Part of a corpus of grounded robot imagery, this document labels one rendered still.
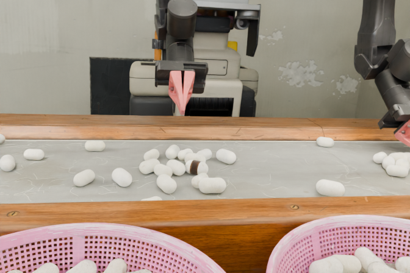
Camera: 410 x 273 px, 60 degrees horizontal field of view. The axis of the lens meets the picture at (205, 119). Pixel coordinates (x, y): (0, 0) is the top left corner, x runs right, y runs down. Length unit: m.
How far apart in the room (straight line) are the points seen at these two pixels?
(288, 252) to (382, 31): 0.59
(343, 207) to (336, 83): 2.59
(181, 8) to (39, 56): 2.04
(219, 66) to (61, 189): 0.80
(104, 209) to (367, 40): 0.65
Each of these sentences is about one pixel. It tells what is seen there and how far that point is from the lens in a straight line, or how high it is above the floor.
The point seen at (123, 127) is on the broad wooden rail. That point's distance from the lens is 0.73.
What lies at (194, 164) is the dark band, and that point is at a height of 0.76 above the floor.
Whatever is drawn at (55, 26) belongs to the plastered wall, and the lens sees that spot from 2.64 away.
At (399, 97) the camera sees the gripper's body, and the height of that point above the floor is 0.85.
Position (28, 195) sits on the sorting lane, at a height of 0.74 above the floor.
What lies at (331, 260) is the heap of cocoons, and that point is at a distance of 0.39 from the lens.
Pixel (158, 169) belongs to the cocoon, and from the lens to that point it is 0.54.
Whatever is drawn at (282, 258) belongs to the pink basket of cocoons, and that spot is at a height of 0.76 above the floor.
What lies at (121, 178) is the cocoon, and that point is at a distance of 0.50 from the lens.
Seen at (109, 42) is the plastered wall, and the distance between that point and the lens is 2.59.
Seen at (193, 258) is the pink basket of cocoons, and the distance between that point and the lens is 0.33.
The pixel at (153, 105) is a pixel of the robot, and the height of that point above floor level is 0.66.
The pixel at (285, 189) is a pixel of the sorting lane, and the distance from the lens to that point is 0.53.
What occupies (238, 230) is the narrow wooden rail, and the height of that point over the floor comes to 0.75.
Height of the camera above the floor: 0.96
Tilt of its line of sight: 14 degrees down
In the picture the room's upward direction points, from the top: 3 degrees clockwise
